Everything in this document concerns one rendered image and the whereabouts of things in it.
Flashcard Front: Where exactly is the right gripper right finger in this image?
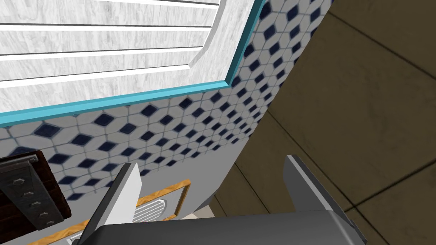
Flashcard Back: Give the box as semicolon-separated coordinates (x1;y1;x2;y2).
283;154;336;215

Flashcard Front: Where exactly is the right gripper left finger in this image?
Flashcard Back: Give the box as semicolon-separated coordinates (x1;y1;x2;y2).
77;162;142;243

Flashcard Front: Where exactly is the wood framed white cabinet door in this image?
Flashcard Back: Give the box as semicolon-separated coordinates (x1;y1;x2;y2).
27;179;191;245

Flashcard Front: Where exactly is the dark brown knife block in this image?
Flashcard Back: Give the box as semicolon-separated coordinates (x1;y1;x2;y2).
0;150;72;244

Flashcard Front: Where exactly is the white louvered cabinet door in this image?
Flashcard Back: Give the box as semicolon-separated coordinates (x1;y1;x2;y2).
0;0;267;128

